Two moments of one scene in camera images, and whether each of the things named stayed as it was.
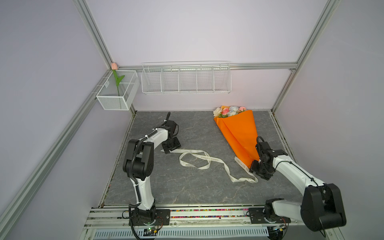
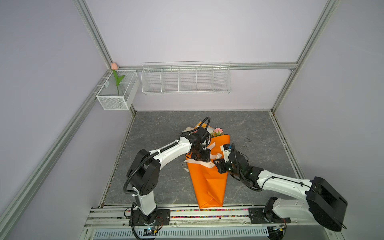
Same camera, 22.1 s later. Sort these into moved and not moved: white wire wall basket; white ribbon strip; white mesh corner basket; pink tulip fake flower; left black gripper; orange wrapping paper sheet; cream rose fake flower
Moved: white ribbon strip; left black gripper; orange wrapping paper sheet; cream rose fake flower
Not moved: pink tulip fake flower; white mesh corner basket; white wire wall basket
